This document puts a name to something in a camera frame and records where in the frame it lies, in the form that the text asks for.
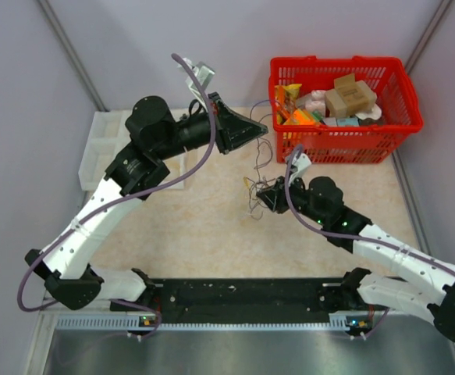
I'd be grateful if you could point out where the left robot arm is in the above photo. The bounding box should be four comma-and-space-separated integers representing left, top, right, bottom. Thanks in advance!
25, 92, 268, 310

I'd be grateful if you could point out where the white cable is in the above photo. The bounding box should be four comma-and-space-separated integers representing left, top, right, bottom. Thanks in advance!
244, 177, 271, 220

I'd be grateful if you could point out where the orange snack packet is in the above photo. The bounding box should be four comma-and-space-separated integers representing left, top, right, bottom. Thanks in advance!
282, 109, 321, 126

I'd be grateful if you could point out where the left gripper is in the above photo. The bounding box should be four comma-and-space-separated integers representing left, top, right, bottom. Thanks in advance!
154, 92, 268, 162

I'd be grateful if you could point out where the red plastic shopping basket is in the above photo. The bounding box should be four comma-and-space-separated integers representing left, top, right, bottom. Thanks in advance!
268, 56, 424, 163

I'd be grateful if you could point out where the pink white package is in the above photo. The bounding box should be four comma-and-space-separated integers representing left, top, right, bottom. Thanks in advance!
303, 90, 326, 116

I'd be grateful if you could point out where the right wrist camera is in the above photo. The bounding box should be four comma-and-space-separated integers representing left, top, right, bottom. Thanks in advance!
286, 153, 312, 184

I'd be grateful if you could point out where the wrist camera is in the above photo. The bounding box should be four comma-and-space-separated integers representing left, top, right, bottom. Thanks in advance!
178, 59, 215, 102
286, 153, 312, 184

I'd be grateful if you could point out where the brown cardboard box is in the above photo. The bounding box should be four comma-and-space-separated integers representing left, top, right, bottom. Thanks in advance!
325, 80, 377, 118

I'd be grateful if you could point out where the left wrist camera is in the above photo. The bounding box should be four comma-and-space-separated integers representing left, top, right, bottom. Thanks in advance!
178, 59, 215, 102

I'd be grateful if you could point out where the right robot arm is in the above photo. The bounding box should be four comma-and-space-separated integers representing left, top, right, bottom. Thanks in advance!
256, 145, 455, 343

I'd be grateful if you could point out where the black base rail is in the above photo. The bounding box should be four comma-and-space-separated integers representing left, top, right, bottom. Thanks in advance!
109, 277, 392, 325

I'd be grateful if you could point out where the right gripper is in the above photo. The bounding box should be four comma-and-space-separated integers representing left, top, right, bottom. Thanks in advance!
257, 171, 327, 227

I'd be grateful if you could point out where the yellow snack bag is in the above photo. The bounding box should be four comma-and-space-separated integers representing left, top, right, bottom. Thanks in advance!
274, 84, 302, 120

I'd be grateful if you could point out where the white foam compartment tray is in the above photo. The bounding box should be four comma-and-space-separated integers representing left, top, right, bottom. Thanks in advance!
77, 109, 185, 191

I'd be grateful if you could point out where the small open cardboard box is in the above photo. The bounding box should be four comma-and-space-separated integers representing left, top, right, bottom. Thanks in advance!
333, 73, 356, 91

